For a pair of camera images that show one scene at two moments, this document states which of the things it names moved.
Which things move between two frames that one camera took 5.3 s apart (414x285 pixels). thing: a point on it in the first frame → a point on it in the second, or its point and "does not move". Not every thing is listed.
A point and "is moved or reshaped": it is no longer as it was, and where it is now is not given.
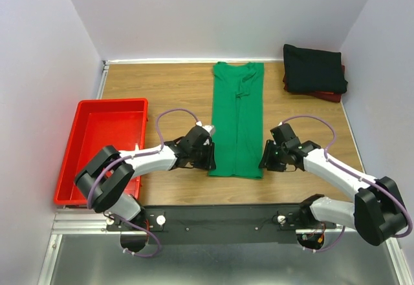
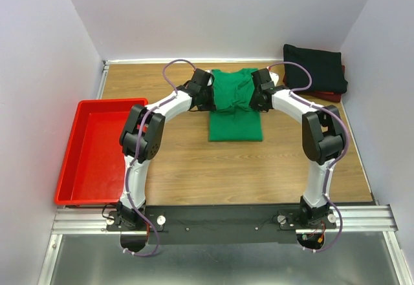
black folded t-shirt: x=313 y=70 does not move
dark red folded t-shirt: x=333 y=97 does not move
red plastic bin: x=121 y=123 does not move
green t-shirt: x=237 y=117 is moved or reshaped
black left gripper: x=209 y=161 → x=210 y=106
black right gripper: x=266 y=158 → x=254 y=105
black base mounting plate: x=221 y=224 does not move
